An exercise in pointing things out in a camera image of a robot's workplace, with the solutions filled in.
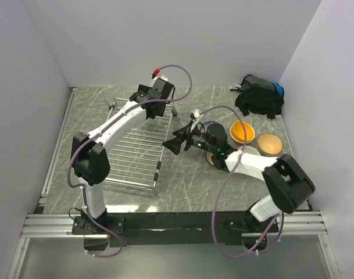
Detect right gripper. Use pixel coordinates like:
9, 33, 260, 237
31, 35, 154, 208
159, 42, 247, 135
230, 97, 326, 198
162, 120, 216, 155

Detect white and blue floral bowl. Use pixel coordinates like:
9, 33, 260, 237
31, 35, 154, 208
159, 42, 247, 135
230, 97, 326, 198
201, 121, 224, 133

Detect dark brown bowl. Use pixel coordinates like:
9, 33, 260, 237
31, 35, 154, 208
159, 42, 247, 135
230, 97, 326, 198
205, 151, 215, 167

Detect yellow bowl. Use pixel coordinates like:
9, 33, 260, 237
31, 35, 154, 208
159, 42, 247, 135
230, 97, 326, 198
230, 120, 255, 141

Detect beige bowl with brown marks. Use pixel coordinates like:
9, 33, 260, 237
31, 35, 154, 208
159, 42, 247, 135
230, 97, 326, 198
238, 145, 261, 156

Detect tan bowl with floral band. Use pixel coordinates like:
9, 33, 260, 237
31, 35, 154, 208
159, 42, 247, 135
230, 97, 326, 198
257, 133, 283, 156

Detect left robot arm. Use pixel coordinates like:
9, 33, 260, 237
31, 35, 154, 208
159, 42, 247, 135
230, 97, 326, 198
71, 75, 175, 234

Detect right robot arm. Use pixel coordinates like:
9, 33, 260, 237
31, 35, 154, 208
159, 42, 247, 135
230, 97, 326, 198
162, 121, 315, 232

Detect black cloth bundle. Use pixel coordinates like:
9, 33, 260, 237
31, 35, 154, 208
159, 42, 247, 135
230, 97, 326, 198
230, 74, 285, 119

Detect black base bar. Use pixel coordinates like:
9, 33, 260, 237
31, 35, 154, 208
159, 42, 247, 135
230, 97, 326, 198
71, 211, 270, 251

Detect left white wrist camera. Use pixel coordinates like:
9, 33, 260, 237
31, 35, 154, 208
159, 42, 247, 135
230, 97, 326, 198
150, 68, 168, 87

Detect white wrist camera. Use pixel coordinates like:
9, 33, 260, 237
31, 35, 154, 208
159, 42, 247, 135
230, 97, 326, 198
190, 109, 203, 131
150, 68, 168, 87

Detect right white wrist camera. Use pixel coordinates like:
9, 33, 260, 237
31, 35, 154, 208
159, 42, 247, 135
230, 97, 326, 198
190, 109, 203, 131

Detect metal wire dish rack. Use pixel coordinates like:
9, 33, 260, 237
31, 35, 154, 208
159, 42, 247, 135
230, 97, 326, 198
105, 105, 178, 194

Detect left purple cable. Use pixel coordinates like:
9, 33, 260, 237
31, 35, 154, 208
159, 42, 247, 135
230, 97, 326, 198
66, 63, 193, 258

